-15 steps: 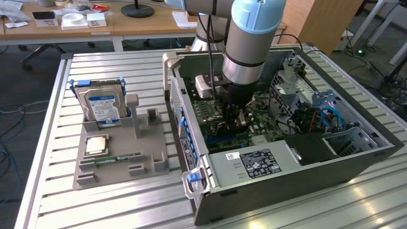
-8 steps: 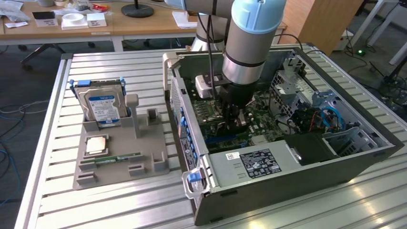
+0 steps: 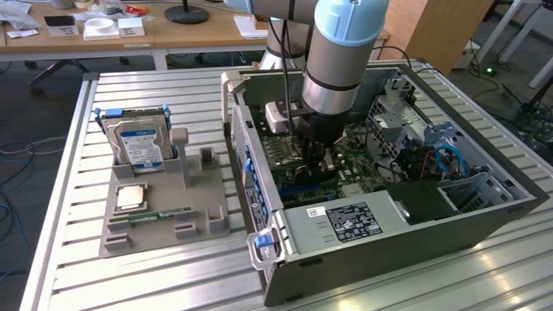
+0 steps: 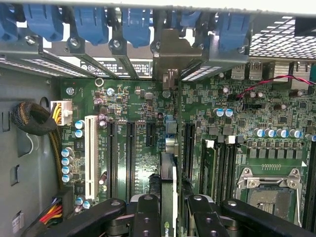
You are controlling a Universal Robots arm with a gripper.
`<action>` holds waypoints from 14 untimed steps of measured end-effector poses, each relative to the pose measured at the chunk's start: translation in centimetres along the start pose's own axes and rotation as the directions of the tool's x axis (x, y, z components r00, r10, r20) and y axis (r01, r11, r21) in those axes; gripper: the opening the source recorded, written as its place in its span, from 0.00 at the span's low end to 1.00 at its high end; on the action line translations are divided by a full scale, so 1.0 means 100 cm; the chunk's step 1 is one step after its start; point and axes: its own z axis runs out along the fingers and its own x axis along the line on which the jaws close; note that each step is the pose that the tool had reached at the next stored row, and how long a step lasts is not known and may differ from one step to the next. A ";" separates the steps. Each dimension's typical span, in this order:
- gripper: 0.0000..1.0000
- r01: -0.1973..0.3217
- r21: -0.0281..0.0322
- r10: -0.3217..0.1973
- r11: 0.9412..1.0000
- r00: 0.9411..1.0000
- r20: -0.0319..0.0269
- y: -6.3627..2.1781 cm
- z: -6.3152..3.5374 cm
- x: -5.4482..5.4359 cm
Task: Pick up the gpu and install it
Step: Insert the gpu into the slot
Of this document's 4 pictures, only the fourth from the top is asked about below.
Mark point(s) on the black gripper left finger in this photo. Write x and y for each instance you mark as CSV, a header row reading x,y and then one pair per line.
x,y
148,217

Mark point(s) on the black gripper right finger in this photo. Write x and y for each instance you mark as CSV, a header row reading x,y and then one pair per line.
x,y
209,219

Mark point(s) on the CPU socket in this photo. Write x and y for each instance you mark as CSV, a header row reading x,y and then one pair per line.
x,y
269,202

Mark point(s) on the short black expansion slot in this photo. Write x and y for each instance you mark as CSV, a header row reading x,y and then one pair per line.
x,y
150,134

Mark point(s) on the white expansion slot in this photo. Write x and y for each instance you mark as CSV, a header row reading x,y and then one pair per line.
x,y
91,153

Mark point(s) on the green motherboard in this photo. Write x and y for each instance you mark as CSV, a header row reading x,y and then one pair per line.
x,y
222,98

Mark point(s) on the grey power supply unit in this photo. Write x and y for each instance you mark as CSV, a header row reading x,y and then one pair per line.
x,y
24,153

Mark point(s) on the blue slot latch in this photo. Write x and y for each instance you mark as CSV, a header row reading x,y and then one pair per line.
x,y
232,32
190,18
91,24
135,27
6,27
43,22

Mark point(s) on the open black PC case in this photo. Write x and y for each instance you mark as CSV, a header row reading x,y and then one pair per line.
x,y
271,39

